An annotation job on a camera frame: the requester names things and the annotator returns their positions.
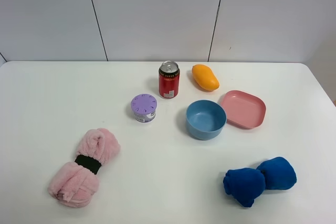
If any rolled blue towel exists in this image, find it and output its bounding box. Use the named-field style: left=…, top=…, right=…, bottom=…
left=223, top=157, right=297, bottom=208

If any pink rectangular plastic dish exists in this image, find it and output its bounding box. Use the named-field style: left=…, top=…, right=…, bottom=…
left=220, top=90, right=266, bottom=129

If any rolled pink fluffy towel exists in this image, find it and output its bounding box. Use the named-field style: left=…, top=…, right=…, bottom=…
left=48, top=128, right=120, bottom=208

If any blue plastic bowl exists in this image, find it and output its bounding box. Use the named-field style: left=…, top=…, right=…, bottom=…
left=186, top=100, right=227, bottom=141

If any yellow mango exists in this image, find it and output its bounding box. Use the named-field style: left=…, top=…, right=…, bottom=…
left=192, top=64, right=219, bottom=91

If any red soda can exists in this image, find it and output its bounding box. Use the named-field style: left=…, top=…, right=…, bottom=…
left=159, top=61, right=180, bottom=99

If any purple lidded round container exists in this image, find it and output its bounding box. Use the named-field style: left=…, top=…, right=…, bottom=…
left=131, top=94, right=157, bottom=123

